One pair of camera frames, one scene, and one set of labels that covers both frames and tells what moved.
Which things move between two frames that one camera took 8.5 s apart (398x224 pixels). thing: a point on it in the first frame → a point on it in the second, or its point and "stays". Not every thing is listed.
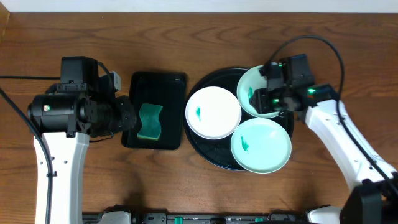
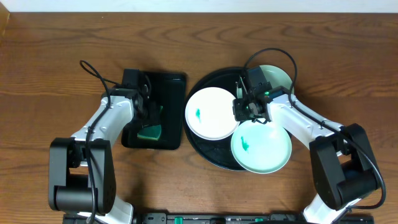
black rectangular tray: [167, 89] stays
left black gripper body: [125, 112] → [153, 116]
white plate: [213, 112] stays
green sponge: [152, 126] stays
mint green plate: [261, 145] stays
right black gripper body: [279, 100] → [245, 110]
